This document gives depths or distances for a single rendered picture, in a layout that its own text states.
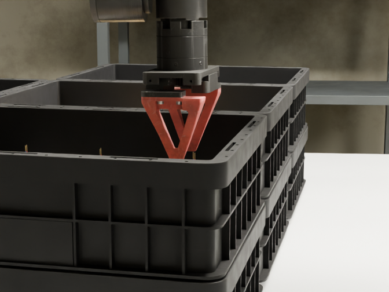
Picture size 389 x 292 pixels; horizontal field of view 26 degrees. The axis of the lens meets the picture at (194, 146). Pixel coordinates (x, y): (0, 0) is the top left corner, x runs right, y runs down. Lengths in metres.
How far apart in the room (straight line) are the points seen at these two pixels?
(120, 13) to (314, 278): 0.45
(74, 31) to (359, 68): 1.23
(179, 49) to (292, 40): 2.72
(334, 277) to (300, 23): 2.55
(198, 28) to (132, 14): 0.07
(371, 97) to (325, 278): 1.95
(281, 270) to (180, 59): 0.38
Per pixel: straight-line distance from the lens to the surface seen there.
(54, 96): 1.39
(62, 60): 3.74
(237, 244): 0.86
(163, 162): 0.75
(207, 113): 0.98
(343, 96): 3.04
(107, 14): 0.94
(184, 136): 0.92
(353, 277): 1.16
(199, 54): 0.93
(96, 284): 0.80
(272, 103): 1.13
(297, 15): 3.63
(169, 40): 0.92
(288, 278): 1.14
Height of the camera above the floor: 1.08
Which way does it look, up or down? 11 degrees down
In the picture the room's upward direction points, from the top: straight up
